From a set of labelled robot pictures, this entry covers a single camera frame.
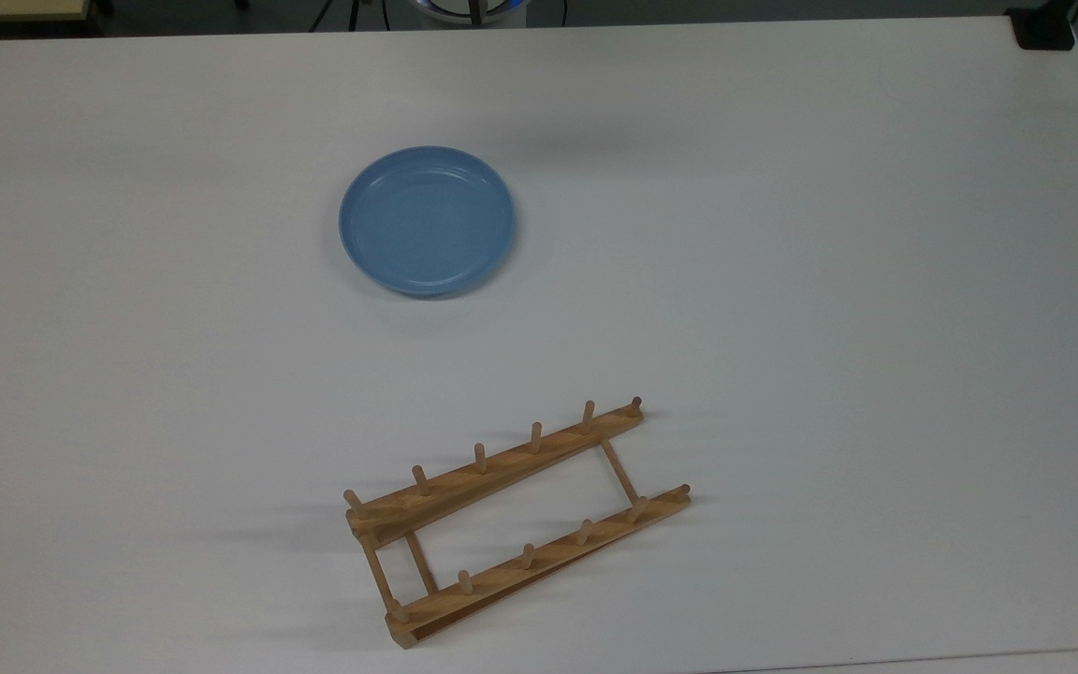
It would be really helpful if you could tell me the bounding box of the blue round plate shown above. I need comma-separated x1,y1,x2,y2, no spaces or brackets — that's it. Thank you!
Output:
339,145,517,300

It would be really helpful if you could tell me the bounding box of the wooden plate rack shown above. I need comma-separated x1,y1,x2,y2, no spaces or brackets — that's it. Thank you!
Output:
342,396,692,650

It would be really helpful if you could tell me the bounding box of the white adjacent table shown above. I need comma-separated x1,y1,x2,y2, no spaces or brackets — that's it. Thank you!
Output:
717,646,1078,674

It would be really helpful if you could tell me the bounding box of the light wooden desk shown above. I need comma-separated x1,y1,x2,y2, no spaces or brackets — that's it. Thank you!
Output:
0,0,95,24

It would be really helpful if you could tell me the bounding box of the black camera stand pole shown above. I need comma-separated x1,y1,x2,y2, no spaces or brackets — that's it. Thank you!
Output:
1007,0,1078,51

